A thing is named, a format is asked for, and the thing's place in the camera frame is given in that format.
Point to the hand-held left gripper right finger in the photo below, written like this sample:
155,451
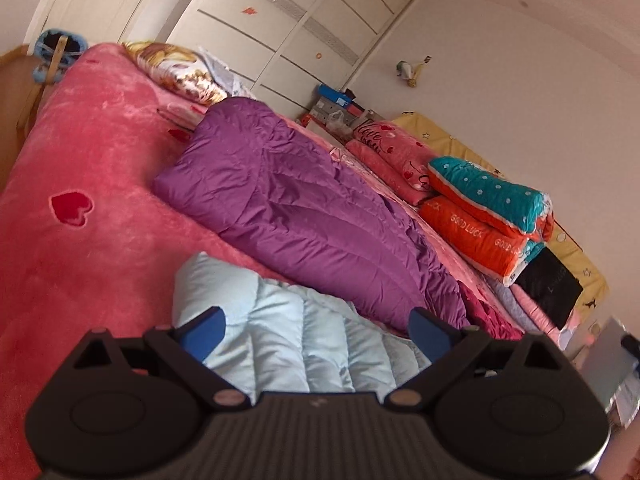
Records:
430,334

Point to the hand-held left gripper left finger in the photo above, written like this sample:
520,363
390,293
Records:
202,334

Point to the light blue down jacket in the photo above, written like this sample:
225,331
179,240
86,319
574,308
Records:
300,330

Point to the purple down jacket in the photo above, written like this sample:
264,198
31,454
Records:
300,200

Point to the maroon down jacket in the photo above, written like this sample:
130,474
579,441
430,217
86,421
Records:
487,315

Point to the orange folded quilt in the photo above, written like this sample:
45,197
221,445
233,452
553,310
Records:
470,237

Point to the pale pink folded blanket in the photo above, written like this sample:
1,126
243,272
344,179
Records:
542,322

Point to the black folded cloth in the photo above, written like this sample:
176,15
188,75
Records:
547,287

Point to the pink heart print bed blanket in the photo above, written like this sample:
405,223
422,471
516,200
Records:
75,270

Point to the teal polka dot folded quilt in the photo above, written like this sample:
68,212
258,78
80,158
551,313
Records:
490,195

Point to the yellow star print headboard cover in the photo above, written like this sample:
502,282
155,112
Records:
450,142

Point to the white plastic bag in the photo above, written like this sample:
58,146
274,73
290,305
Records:
337,122

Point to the dark small item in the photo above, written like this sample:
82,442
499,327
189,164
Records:
351,95

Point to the blue shoe box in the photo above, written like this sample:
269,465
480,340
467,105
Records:
335,97

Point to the white printed papers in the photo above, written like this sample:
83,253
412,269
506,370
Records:
225,75

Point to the yellow hanging ornament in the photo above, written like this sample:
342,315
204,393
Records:
419,72

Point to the cartoon print pillow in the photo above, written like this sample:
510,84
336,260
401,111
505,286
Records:
180,72

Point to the wooden stool blue cushion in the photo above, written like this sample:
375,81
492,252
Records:
50,72

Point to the white sliding door wardrobe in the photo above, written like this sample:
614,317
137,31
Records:
310,45

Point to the grey wall fixture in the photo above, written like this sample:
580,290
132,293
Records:
404,69

